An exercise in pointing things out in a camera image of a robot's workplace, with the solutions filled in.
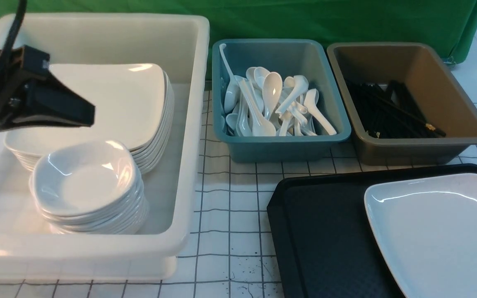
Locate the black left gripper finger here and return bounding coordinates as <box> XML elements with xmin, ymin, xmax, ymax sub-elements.
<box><xmin>0</xmin><ymin>116</ymin><xmax>92</xmax><ymax>132</ymax></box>
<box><xmin>9</xmin><ymin>74</ymin><xmax>95</xmax><ymax>126</ymax></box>

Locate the white square rice plate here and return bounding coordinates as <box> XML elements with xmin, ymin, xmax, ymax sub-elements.
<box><xmin>364</xmin><ymin>173</ymin><xmax>477</xmax><ymax>298</ymax></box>

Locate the stack of white plates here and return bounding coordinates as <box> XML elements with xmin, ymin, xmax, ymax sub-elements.
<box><xmin>4</xmin><ymin>63</ymin><xmax>175</xmax><ymax>174</ymax></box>

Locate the stack of white bowls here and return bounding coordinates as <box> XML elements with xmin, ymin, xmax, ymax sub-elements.
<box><xmin>29</xmin><ymin>141</ymin><xmax>150</xmax><ymax>234</ymax></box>

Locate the large white plastic tub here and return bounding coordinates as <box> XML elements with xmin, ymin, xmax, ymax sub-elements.
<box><xmin>0</xmin><ymin>13</ymin><xmax>210</xmax><ymax>284</ymax></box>

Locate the pile of white spoons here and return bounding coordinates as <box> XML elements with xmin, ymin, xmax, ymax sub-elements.
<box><xmin>218</xmin><ymin>43</ymin><xmax>337</xmax><ymax>137</ymax></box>

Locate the teal plastic bin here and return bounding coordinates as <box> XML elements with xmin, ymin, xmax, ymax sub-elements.
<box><xmin>212</xmin><ymin>39</ymin><xmax>352</xmax><ymax>163</ymax></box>

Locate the black serving tray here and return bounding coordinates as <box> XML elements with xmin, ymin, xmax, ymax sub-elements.
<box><xmin>267</xmin><ymin>163</ymin><xmax>477</xmax><ymax>298</ymax></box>

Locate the pile of black chopsticks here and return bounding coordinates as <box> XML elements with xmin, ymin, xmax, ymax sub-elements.
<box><xmin>345</xmin><ymin>79</ymin><xmax>446</xmax><ymax>139</ymax></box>

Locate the brown plastic bin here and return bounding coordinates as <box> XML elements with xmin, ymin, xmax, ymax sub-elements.
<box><xmin>326</xmin><ymin>42</ymin><xmax>477</xmax><ymax>166</ymax></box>

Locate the green cloth backdrop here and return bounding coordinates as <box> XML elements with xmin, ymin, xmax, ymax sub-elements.
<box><xmin>0</xmin><ymin>0</ymin><xmax>477</xmax><ymax>79</ymax></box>

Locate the black cable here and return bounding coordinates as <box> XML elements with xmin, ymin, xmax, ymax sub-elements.
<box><xmin>0</xmin><ymin>0</ymin><xmax>28</xmax><ymax>91</ymax></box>

